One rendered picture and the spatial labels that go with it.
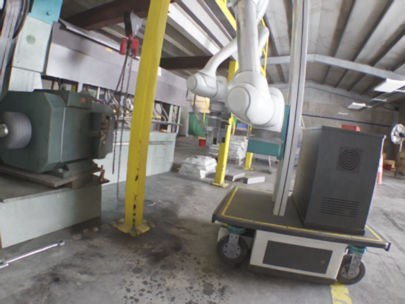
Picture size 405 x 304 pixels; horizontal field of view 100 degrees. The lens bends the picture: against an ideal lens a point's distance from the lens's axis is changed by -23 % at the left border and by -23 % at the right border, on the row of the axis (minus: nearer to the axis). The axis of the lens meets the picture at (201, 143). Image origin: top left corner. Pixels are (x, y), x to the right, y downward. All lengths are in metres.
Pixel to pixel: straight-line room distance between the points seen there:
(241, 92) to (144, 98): 0.72
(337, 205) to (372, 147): 0.34
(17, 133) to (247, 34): 1.23
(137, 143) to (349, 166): 1.21
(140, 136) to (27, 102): 0.70
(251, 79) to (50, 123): 1.02
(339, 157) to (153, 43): 1.26
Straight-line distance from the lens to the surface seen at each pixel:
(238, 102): 0.86
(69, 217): 1.60
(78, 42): 2.26
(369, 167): 1.23
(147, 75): 1.41
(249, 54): 0.99
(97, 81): 2.33
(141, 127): 1.39
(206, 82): 1.10
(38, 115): 1.34
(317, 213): 1.20
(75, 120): 1.43
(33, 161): 1.39
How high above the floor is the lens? 0.75
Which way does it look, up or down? 4 degrees down
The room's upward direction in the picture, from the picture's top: 7 degrees clockwise
